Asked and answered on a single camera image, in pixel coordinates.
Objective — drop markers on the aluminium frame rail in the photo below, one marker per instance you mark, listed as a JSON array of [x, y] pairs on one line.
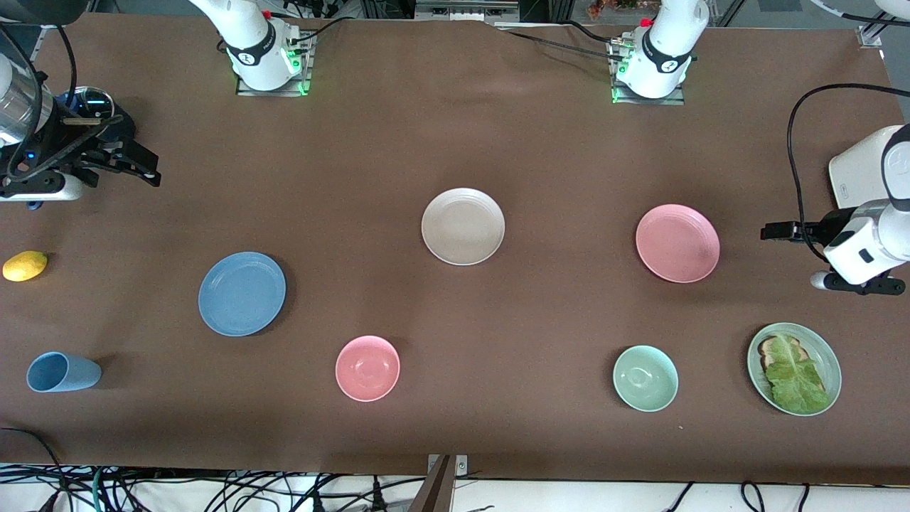
[[48, 34], [871, 34]]

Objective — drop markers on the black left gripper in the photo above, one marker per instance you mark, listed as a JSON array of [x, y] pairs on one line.
[[823, 229]]

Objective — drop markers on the blue plate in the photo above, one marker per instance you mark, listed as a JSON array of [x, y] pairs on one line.
[[242, 294]]

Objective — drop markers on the white toaster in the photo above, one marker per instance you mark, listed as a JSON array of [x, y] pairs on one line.
[[853, 171]]

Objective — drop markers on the mint green plate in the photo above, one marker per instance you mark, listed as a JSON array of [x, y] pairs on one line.
[[825, 355]]

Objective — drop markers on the small metal bracket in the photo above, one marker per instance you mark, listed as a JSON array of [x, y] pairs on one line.
[[462, 466]]

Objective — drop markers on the pink bowl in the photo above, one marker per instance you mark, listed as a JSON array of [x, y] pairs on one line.
[[367, 368]]

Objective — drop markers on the green lettuce leaf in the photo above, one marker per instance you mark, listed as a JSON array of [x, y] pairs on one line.
[[796, 384]]

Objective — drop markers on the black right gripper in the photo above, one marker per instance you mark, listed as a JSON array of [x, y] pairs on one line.
[[91, 148]]

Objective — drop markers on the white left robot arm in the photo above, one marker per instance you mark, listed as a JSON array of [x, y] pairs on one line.
[[665, 50]]

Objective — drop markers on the grey metal box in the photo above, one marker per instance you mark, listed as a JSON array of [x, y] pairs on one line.
[[466, 8]]

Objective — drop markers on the dark camera post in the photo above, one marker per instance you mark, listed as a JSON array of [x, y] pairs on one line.
[[437, 491]]

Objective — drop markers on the blue cup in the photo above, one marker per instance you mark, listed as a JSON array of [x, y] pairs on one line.
[[64, 373]]

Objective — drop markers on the brown table cover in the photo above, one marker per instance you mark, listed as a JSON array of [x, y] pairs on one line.
[[540, 427]]

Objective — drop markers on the toast slice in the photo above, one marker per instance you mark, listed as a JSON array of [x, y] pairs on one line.
[[766, 348]]

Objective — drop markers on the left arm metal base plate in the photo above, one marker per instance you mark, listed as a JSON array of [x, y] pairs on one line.
[[650, 101]]

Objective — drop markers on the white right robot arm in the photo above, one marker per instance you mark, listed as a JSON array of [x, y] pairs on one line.
[[252, 43]]

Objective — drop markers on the beige plate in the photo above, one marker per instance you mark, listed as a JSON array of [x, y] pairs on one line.
[[463, 226]]

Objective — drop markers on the pink plate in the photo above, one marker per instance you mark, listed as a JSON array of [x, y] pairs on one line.
[[677, 243]]

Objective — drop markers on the glass saucepan lid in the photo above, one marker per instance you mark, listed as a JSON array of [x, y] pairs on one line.
[[92, 101]]

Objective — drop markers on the mint green bowl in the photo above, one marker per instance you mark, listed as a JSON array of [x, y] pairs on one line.
[[645, 378]]

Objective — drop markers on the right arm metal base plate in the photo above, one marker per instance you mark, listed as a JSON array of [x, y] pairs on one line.
[[274, 91]]

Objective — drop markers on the yellow lemon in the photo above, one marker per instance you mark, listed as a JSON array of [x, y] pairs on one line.
[[25, 267]]

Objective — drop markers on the dark blue saucepan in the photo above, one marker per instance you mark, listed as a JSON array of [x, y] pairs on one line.
[[126, 128]]

